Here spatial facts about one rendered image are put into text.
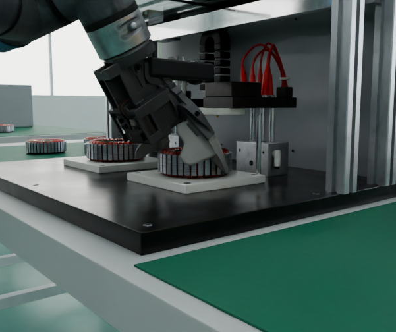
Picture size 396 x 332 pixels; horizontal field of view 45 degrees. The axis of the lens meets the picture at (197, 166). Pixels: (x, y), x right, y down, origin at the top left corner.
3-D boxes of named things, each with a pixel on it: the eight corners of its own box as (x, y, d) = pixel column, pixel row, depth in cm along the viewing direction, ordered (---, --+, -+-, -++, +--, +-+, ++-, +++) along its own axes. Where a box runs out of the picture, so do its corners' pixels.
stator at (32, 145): (45, 150, 143) (44, 138, 142) (74, 151, 138) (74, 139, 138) (16, 153, 133) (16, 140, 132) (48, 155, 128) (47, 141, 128)
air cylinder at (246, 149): (267, 176, 77) (267, 142, 76) (235, 171, 82) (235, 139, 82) (288, 174, 80) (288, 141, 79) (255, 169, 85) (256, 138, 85)
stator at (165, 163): (188, 181, 64) (188, 154, 64) (143, 172, 73) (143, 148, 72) (247, 174, 71) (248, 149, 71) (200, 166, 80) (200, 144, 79)
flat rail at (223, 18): (345, 4, 60) (346, -21, 60) (110, 49, 108) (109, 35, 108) (350, 5, 61) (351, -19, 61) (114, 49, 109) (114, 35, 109)
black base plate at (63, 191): (141, 256, 43) (140, 232, 43) (-33, 175, 93) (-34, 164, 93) (404, 195, 72) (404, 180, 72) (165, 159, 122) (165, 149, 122)
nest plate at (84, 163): (99, 173, 80) (99, 166, 80) (63, 165, 92) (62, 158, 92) (171, 166, 90) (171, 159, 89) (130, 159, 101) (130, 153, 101)
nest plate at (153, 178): (185, 194, 62) (185, 184, 61) (126, 180, 73) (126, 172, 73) (265, 182, 71) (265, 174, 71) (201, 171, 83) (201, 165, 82)
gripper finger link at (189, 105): (199, 151, 66) (158, 107, 67) (208, 143, 67) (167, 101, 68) (209, 135, 62) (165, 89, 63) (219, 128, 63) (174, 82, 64)
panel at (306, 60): (410, 182, 71) (423, -26, 67) (162, 149, 122) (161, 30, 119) (414, 181, 72) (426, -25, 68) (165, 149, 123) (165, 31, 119)
